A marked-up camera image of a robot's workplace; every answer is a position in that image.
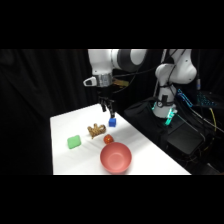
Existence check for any blue metal bracket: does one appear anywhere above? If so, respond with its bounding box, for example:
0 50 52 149
176 88 194 108

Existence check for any tan wrist box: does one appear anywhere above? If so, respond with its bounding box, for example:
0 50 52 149
112 78 130 90

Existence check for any yellow cable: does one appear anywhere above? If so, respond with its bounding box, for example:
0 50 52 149
208 107 218 133

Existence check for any black case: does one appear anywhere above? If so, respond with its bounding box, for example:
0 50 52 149
166 123 204 156

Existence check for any brown toy figure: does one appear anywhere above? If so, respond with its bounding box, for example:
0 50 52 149
87 123 107 139

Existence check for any blue cube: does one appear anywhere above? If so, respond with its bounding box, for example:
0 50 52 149
108 117 118 128

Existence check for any teal electronics box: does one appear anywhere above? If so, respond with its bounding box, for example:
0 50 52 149
196 92 215 108

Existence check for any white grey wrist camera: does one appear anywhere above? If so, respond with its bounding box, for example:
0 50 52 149
83 76 98 88

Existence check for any pink bowl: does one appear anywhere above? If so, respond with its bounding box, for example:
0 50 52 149
100 142 133 175

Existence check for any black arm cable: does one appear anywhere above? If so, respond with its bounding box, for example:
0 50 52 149
112 49 188 95

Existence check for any black robot stand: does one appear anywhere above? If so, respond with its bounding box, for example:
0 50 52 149
123 98 181 151

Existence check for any orange red ball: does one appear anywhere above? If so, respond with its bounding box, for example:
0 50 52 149
103 134 115 145

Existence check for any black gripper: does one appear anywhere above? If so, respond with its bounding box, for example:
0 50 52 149
97 84 116 119

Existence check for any black curtain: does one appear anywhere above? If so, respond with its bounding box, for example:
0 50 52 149
0 49 224 175

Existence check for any green rounded block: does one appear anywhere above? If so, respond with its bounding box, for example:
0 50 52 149
66 134 82 150

